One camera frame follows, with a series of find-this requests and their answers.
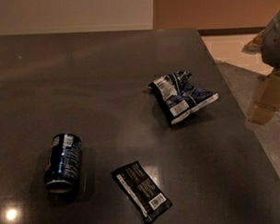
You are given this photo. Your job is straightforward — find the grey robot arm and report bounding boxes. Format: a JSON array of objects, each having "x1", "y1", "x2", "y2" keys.
[{"x1": 262, "y1": 8, "x2": 280, "y2": 68}]

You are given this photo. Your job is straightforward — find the black snack bar wrapper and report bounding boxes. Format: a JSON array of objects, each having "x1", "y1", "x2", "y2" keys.
[{"x1": 111, "y1": 161, "x2": 173, "y2": 224}]

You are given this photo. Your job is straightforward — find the cardboard box on floor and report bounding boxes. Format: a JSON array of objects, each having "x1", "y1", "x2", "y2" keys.
[{"x1": 248, "y1": 68, "x2": 280, "y2": 125}]

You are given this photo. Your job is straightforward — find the blue crumpled chip bag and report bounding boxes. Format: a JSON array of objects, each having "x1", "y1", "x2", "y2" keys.
[{"x1": 148, "y1": 71, "x2": 219, "y2": 125}]

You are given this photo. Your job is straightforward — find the blue pepsi can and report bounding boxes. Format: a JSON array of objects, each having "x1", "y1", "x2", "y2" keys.
[{"x1": 43, "y1": 133, "x2": 82, "y2": 195}]

